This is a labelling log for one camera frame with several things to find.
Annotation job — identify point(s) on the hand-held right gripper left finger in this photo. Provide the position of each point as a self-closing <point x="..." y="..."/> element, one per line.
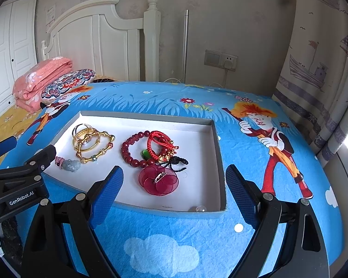
<point x="107" y="197"/>

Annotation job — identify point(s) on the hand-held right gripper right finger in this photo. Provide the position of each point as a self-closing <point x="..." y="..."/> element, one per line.
<point x="240" y="197"/>

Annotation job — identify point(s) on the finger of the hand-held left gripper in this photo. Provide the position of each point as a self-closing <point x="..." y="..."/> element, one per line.
<point x="37" y="162"/>
<point x="5" y="144"/>

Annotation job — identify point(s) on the gold bamboo bangle coloured beads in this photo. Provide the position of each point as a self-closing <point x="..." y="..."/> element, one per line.
<point x="92" y="158"/>

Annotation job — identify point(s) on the pearl earring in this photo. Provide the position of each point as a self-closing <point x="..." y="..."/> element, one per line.
<point x="200" y="208"/>

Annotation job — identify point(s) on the red flower brooch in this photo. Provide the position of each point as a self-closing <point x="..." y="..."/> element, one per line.
<point x="150" y="185"/>

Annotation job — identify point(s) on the wide textured gold bangle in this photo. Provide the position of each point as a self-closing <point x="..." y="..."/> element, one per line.
<point x="81" y="134"/>

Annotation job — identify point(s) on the white shallow box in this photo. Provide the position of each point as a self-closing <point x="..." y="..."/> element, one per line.
<point x="191" y="150"/>

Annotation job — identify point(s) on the yellow floral bedsheet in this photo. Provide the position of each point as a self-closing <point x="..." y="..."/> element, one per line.
<point x="5" y="121"/>

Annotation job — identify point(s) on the dark fuzzy cloth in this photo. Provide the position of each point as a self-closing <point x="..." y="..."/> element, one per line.
<point x="11" y="243"/>

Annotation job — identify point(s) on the blue cartoon blanket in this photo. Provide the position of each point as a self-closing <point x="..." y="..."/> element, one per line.
<point x="162" y="237"/>

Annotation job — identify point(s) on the folded pink floral quilt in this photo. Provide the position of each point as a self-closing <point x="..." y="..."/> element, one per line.
<point x="40" y="75"/>

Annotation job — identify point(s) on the patterned pillow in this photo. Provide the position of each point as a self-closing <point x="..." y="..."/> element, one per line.
<point x="66" y="84"/>

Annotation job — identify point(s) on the white wardrobe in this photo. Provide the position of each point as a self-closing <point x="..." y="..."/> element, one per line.
<point x="5" y="49"/>

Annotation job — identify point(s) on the white window ledge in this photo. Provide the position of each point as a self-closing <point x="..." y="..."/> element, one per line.
<point x="345" y="194"/>

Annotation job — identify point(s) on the white wooden headboard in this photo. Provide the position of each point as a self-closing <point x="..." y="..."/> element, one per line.
<point x="110" y="49"/>

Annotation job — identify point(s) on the metal pole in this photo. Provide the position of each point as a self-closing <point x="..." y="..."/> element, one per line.
<point x="185" y="43"/>

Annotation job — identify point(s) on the ship print curtain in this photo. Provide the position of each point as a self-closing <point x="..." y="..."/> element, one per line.
<point x="313" y="34"/>

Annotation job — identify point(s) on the paper sheet on wall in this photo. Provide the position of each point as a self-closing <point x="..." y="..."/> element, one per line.
<point x="50" y="17"/>

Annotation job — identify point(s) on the wall socket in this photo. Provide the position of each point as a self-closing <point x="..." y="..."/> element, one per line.
<point x="234" y="58"/>

